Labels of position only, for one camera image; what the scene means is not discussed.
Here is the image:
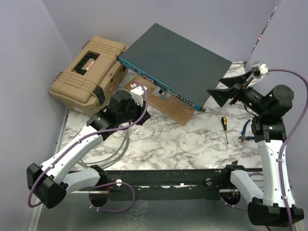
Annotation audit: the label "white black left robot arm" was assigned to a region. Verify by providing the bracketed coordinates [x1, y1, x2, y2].
[26, 86, 150, 208]

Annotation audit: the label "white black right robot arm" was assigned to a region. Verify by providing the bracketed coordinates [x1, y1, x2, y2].
[208, 71, 304, 230]

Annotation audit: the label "yellow black screwdriver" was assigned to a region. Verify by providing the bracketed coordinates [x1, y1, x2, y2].
[221, 116, 229, 144]

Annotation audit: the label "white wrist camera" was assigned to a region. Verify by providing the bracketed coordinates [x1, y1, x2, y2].
[130, 83, 148, 106]
[248, 61, 269, 87]

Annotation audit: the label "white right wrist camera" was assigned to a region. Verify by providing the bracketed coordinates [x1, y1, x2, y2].
[248, 61, 269, 87]

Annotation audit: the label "metal switch stand bracket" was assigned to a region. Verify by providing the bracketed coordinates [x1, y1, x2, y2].
[153, 88, 171, 101]

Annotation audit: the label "dark blue network switch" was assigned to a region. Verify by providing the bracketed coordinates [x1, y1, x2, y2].
[118, 23, 232, 111]

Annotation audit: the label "tan plastic tool case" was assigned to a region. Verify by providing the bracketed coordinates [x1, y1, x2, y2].
[49, 36, 128, 116]

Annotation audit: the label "blue handled pliers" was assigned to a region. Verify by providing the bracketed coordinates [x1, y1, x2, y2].
[238, 119, 255, 142]

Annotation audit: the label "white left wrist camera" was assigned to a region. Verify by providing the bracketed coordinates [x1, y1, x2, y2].
[130, 83, 148, 106]

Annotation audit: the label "grey coiled network cable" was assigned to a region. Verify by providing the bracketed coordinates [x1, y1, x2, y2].
[77, 125, 132, 168]

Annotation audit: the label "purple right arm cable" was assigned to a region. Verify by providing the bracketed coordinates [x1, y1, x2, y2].
[225, 69, 308, 231]

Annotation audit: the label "wooden base board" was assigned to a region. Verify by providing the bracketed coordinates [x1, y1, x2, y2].
[122, 75, 195, 126]

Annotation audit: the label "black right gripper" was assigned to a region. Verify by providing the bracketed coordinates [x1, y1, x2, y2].
[208, 69, 268, 115]

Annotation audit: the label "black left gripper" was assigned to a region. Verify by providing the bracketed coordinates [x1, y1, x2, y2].
[118, 97, 151, 126]

